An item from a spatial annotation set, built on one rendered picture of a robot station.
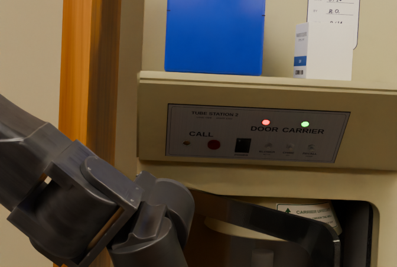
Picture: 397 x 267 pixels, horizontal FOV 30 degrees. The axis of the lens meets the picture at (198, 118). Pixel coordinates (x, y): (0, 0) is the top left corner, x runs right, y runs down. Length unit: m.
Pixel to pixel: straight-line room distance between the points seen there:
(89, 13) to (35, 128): 0.21
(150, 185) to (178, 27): 0.17
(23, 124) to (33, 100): 0.71
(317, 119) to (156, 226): 0.26
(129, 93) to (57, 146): 0.70
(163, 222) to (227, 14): 0.24
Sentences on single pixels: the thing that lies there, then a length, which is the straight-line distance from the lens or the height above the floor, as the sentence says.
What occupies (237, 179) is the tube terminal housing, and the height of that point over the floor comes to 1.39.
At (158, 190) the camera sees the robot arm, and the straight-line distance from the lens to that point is 0.67.
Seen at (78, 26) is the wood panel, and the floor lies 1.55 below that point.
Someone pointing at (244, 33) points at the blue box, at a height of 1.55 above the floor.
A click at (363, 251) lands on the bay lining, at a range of 0.96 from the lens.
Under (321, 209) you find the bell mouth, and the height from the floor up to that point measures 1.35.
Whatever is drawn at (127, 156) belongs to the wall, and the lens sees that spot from 1.30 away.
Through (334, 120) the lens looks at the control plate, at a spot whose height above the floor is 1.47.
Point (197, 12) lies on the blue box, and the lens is 0.76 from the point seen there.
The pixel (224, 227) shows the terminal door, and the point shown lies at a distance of 0.73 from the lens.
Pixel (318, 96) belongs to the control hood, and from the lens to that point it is 0.77.
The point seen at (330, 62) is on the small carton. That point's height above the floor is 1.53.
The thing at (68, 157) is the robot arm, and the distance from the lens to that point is 0.60.
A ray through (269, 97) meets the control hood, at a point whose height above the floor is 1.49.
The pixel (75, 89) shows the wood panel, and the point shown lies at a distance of 0.78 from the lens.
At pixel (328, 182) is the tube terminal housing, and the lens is 0.89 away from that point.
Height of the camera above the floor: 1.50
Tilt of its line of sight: 3 degrees down
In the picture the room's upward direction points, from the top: 3 degrees clockwise
